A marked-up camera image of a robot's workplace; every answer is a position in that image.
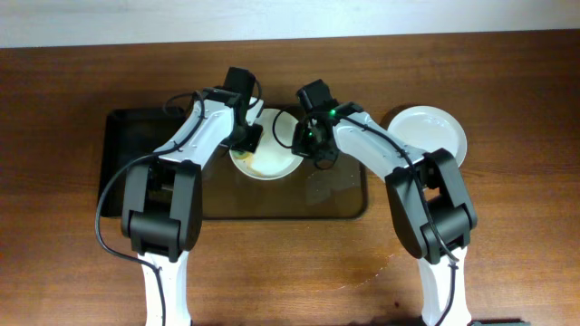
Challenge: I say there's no white plate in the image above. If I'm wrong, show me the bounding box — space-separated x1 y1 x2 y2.
229 109 303 181

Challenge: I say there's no green yellow sponge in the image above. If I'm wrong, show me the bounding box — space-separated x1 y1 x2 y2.
232 151 251 159

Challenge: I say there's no pale blue plate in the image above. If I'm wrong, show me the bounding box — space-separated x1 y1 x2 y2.
388 105 468 166

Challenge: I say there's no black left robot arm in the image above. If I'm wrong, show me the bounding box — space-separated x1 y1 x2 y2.
121 67 264 325

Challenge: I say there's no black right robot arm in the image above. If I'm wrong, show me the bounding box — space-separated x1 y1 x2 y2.
291 80 478 325

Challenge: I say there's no large brown tray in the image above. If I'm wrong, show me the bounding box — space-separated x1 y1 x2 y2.
194 104 368 222

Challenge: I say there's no small black tray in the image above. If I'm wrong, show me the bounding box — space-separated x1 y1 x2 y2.
97 106 186 218

